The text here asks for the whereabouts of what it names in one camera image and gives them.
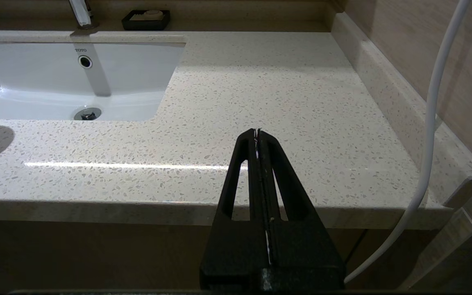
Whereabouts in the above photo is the black soap dish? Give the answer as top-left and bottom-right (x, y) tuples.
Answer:
(122, 10), (171, 31)

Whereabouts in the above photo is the white ceramic sink basin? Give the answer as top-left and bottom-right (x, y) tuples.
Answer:
(0, 31), (187, 122)

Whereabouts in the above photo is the white cable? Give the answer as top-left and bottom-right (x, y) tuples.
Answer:
(344, 0), (471, 283)

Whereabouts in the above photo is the chrome faucet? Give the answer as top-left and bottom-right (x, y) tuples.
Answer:
(68, 0), (99, 31)

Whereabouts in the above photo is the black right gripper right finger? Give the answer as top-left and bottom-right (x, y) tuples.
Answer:
(258, 129), (346, 290)

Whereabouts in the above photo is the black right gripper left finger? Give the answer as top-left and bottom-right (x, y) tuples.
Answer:
(200, 129), (271, 290)

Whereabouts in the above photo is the beige round soap bar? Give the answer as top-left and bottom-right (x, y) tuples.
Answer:
(131, 10), (164, 21)

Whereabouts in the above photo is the chrome sink drain stopper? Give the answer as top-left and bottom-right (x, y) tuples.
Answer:
(74, 107), (102, 121)

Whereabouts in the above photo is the brown vanity cabinet front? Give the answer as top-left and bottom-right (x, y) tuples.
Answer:
(0, 217), (437, 292)

